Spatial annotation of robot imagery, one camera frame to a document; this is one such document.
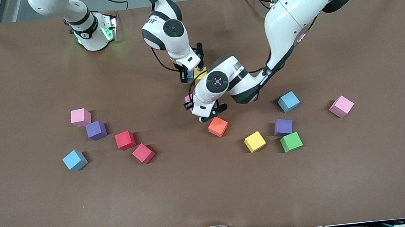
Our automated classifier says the yellow foam cube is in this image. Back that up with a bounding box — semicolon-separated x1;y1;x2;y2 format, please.
193;67;209;86
243;130;267;154

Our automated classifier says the orange foam cube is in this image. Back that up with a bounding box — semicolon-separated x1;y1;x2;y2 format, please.
207;116;229;139

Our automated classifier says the red foam cube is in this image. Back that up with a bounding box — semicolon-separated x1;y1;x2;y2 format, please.
131;142;156;166
115;130;137;151

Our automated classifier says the purple foam cube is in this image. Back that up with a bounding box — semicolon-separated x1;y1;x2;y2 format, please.
273;117;294;137
85;120;108;142

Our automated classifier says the large table cover mat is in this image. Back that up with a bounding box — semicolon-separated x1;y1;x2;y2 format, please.
0;0;405;227

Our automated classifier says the green foam cube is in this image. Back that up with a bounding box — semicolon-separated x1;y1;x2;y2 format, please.
279;131;304;154

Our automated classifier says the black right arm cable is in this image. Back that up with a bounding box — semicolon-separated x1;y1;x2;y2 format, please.
76;0;183;83

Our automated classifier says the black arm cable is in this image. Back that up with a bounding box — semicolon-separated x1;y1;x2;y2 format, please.
76;0;183;83
242;15;327;101

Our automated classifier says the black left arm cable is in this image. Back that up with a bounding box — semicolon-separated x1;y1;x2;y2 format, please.
242;15;327;101

